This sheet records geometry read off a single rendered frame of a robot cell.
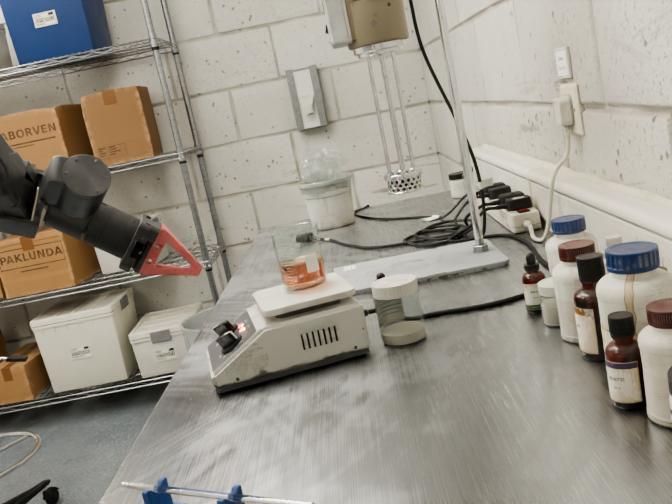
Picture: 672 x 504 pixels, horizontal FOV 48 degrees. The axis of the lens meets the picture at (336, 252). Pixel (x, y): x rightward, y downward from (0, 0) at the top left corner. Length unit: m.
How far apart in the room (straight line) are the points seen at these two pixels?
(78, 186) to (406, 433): 0.47
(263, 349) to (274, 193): 2.46
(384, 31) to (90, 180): 0.56
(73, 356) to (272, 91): 1.38
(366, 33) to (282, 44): 2.09
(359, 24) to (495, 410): 0.72
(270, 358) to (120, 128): 2.23
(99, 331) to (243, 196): 0.84
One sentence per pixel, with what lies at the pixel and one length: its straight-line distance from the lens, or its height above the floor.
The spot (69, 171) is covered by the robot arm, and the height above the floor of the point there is 1.05.
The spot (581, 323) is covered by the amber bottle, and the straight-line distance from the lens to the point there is 0.83.
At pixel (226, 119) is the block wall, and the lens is 3.36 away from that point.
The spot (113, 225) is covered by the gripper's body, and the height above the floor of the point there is 0.97.
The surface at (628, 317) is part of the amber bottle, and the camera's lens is 0.71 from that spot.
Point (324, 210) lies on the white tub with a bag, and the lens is 1.92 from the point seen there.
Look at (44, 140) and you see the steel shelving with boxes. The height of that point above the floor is 1.14.
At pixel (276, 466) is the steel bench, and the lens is 0.73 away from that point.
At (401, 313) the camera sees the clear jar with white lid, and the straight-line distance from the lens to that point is 0.95.
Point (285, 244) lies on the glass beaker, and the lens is 0.96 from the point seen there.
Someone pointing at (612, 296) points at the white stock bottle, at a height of 0.84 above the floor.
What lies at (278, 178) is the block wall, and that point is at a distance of 3.36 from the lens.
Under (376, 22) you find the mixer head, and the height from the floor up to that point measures 1.17.
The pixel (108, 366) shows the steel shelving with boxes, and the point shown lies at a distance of 3.25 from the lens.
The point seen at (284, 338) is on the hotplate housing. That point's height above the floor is 0.80.
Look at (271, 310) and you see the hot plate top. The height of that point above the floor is 0.84.
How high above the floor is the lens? 1.07
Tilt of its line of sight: 11 degrees down
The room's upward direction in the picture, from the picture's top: 12 degrees counter-clockwise
